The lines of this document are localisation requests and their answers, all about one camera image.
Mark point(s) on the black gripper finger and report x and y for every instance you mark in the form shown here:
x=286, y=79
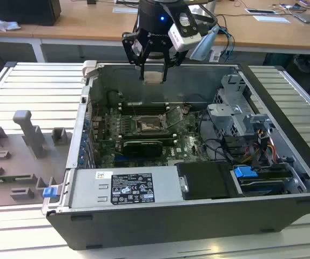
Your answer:
x=165, y=73
x=129, y=47

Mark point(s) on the silver CPU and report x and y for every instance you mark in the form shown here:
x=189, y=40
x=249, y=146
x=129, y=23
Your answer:
x=153, y=78

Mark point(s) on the black RAM slot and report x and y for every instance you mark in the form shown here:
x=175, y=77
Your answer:
x=175, y=140
x=155, y=109
x=147, y=133
x=155, y=112
x=174, y=137
x=155, y=104

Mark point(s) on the CPU socket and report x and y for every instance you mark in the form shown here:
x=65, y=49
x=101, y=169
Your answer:
x=155, y=121

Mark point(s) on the blue expansion slot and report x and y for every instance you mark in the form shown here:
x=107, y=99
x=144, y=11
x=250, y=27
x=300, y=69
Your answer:
x=123, y=159

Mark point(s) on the round coin battery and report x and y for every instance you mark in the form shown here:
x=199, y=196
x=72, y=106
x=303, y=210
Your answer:
x=186, y=109

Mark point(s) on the wooden desk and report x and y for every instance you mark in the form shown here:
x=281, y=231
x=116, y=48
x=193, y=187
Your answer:
x=90, y=24

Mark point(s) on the white plug adapter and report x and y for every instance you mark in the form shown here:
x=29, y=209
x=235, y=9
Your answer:
x=215, y=56

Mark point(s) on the small black object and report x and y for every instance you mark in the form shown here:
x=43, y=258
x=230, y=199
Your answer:
x=91, y=2

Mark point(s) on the green motherboard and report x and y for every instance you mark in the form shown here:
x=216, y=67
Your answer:
x=190, y=147

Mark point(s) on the silver drive cage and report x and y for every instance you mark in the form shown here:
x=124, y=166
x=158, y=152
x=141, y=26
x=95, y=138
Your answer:
x=230, y=116

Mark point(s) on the black graphics card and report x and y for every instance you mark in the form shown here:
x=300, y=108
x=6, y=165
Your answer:
x=141, y=149

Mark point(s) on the blue expansion card clip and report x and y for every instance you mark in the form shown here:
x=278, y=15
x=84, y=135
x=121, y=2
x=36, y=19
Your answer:
x=86, y=122
x=82, y=148
x=84, y=140
x=81, y=157

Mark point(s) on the black equipment box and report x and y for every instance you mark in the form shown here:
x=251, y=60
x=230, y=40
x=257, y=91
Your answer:
x=22, y=10

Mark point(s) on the dark bag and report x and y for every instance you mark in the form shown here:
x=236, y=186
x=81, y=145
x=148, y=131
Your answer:
x=279, y=60

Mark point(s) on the black plastic shroud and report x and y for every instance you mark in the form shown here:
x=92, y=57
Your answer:
x=206, y=180

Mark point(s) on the small white label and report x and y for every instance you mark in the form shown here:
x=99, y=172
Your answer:
x=104, y=174

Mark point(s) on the white paper sheet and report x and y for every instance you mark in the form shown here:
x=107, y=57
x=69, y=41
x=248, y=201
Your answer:
x=272, y=19

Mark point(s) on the black rating label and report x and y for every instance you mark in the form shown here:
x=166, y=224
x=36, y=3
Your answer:
x=132, y=189

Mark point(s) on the hard disk in blue carrier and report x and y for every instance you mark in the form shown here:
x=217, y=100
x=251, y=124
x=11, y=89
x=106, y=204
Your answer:
x=242, y=172

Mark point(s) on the crumpled white paper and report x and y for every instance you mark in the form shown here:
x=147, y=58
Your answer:
x=5, y=24

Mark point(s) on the silver power supply unit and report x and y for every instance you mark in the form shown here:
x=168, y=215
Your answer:
x=90, y=189

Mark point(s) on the black PC case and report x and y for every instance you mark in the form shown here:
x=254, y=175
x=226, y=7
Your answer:
x=171, y=229

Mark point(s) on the grey parts rack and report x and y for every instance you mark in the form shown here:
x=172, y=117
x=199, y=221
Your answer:
x=22, y=167

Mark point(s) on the blue plastic latch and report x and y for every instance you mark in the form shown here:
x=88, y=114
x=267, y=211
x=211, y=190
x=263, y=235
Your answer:
x=49, y=192

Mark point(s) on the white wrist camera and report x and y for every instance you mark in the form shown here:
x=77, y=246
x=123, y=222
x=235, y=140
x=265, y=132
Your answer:
x=183, y=37

